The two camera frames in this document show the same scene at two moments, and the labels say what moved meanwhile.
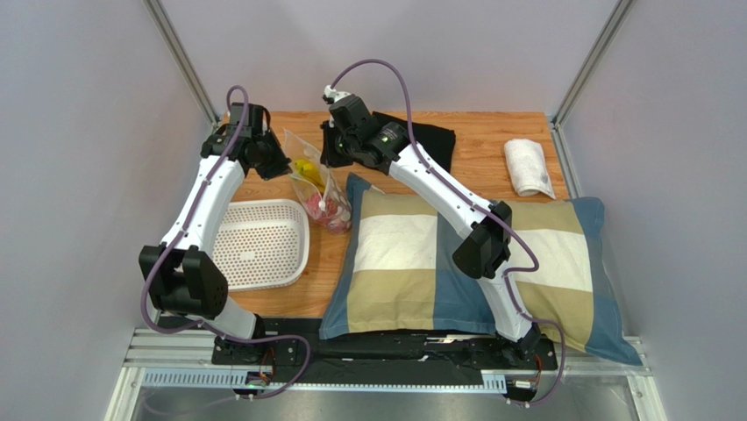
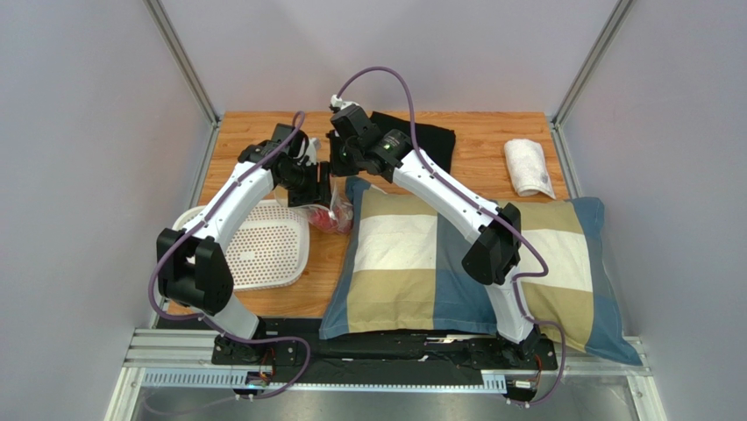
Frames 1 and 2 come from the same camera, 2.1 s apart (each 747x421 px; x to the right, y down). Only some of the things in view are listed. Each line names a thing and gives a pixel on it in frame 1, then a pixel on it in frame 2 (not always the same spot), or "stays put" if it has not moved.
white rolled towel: (528, 167) stays put
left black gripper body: (271, 160) -> (303, 187)
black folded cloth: (440, 143) stays put
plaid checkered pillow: (397, 271) stays put
